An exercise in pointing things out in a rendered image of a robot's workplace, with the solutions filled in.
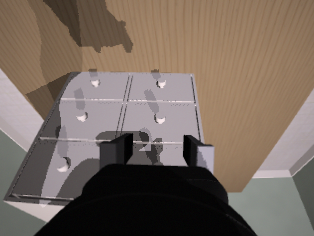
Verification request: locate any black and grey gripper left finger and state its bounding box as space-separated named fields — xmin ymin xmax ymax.
xmin=99 ymin=133 xmax=133 ymax=170

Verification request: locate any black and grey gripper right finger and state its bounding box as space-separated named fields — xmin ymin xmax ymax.
xmin=183 ymin=135 xmax=215 ymax=174

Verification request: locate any small grey chest of drawers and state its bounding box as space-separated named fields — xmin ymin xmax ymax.
xmin=3 ymin=72 xmax=205 ymax=222

